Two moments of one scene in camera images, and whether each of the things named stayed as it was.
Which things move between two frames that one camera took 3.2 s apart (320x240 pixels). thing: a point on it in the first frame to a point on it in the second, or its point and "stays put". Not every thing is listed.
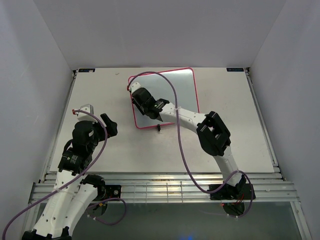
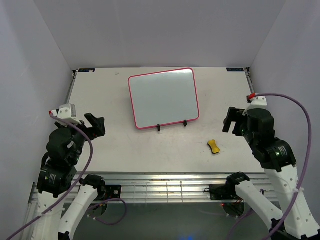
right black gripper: (141, 110) to (233, 114)
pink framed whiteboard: (184, 81) stays put
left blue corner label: (86, 70) stays put
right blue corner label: (235, 69) stays put
